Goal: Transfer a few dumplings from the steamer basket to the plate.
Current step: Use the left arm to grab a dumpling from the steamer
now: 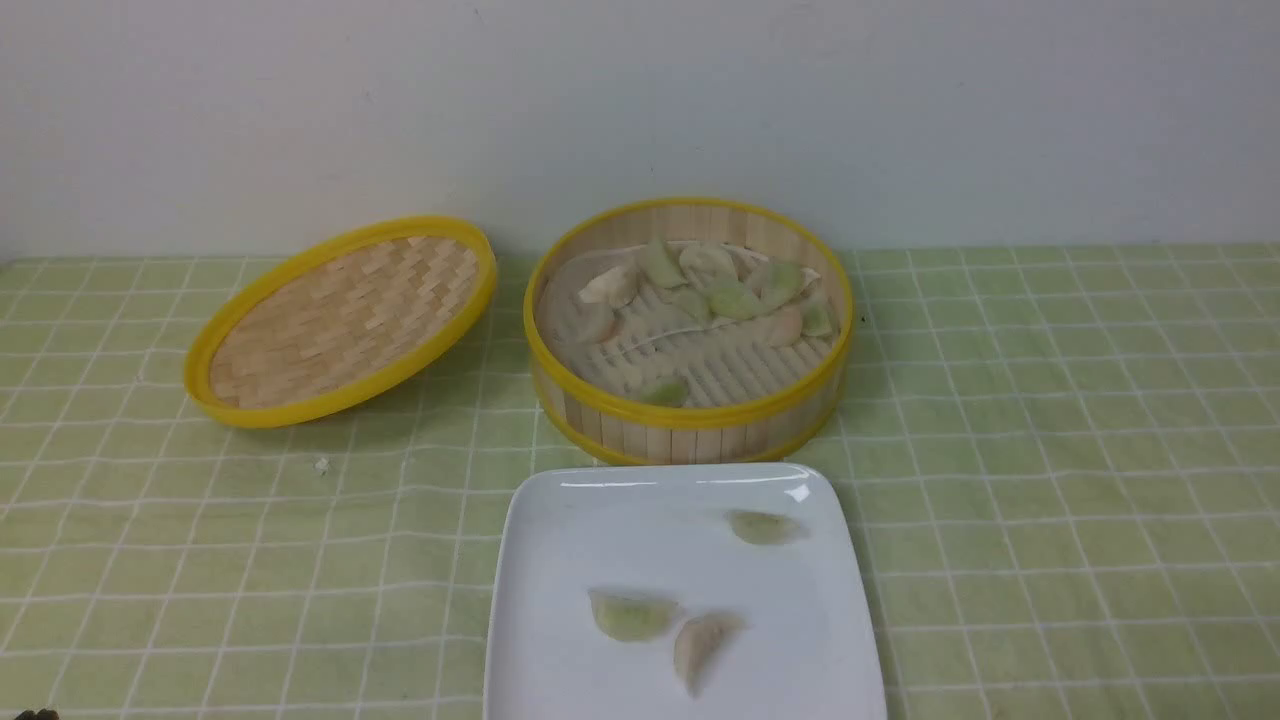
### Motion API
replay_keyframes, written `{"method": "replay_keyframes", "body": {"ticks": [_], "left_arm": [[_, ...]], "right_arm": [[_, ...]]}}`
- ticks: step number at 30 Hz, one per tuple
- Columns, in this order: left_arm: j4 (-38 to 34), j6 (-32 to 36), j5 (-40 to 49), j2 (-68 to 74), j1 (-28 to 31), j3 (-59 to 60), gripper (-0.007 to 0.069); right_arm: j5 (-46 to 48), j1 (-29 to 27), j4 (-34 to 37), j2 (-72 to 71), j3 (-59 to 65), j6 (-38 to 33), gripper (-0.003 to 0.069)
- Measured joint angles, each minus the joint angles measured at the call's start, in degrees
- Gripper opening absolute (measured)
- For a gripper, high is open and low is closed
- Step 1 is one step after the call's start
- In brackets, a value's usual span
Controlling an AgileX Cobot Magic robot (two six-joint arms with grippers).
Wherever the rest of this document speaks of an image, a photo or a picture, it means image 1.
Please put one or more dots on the green dumpling steamer centre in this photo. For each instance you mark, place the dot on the green dumpling steamer centre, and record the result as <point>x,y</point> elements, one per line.
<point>733,300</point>

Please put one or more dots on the beige dumpling plate front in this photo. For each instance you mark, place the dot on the beige dumpling plate front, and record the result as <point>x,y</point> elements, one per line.
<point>698,644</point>

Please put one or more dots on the pink dumpling steamer right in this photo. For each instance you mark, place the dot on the pink dumpling steamer right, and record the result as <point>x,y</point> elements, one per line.
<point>783,327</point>

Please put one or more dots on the green dumpling steamer front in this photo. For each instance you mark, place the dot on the green dumpling steamer front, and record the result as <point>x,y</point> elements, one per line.
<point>666,392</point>

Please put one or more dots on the green dumpling plate left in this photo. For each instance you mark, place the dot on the green dumpling plate left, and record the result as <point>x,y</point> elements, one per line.
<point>631,616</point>

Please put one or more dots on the green dumpling steamer back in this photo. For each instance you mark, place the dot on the green dumpling steamer back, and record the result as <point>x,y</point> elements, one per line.
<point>659,265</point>

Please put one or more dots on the white square plate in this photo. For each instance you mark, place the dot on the white square plate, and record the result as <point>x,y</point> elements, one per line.
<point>808,650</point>

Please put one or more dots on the yellow rimmed bamboo steamer basket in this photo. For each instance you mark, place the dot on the yellow rimmed bamboo steamer basket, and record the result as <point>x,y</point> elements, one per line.
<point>623,431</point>

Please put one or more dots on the green dumpling on plate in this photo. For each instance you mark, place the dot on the green dumpling on plate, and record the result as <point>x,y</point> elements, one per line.
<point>764,528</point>

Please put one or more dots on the pale dumpling steamer left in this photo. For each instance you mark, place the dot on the pale dumpling steamer left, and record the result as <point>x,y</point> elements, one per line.
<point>595,325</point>

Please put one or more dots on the green checkered tablecloth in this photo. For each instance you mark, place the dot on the green checkered tablecloth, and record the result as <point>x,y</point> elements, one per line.
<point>1059,467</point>

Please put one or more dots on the yellow rimmed bamboo steamer lid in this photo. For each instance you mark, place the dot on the yellow rimmed bamboo steamer lid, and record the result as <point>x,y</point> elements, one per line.
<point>342,322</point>

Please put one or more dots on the white dumpling steamer left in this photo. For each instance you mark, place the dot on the white dumpling steamer left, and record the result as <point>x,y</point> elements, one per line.
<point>616,287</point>

